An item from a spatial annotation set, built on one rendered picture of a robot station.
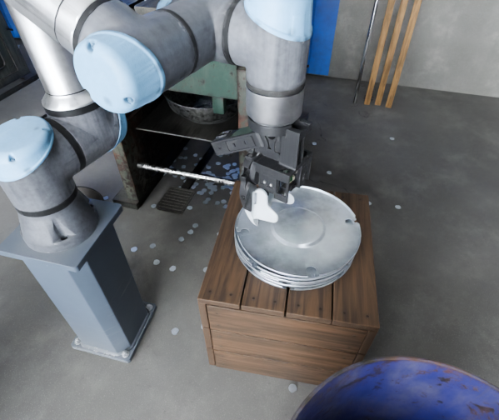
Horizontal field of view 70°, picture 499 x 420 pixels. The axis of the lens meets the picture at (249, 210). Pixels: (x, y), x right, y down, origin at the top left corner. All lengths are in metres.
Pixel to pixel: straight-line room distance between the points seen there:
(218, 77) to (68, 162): 0.54
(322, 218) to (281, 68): 0.51
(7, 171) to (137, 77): 0.40
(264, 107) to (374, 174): 1.29
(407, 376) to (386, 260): 0.74
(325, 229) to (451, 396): 0.39
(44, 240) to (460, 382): 0.76
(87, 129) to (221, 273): 0.40
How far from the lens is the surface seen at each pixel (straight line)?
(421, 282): 1.35
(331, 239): 0.84
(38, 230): 0.80
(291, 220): 0.86
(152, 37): 0.40
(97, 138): 0.78
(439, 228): 1.56
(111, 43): 0.37
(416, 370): 0.66
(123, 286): 0.99
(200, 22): 0.45
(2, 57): 2.74
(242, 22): 0.45
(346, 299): 0.81
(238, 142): 0.54
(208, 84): 1.13
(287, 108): 0.46
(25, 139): 0.72
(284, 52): 0.43
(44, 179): 0.73
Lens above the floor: 1.01
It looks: 44 degrees down
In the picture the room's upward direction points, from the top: straight up
